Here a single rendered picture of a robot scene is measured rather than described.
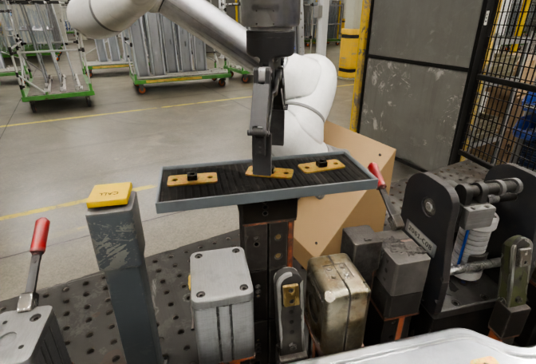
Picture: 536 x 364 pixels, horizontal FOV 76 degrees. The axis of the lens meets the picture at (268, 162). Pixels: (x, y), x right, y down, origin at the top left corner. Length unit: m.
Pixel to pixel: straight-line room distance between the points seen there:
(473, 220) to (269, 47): 0.40
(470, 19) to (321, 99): 2.01
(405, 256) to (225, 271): 0.28
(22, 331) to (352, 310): 0.43
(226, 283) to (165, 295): 0.61
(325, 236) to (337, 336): 0.51
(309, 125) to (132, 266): 0.62
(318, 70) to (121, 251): 0.76
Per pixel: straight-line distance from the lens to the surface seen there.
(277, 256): 0.67
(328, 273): 0.53
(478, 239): 0.71
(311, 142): 1.01
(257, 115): 0.49
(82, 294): 1.15
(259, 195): 0.54
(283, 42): 0.53
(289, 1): 0.52
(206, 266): 0.49
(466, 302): 0.73
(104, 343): 1.00
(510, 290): 0.70
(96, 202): 0.59
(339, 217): 1.03
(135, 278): 0.67
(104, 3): 0.86
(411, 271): 0.60
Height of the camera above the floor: 1.43
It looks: 24 degrees down
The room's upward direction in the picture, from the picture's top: straight up
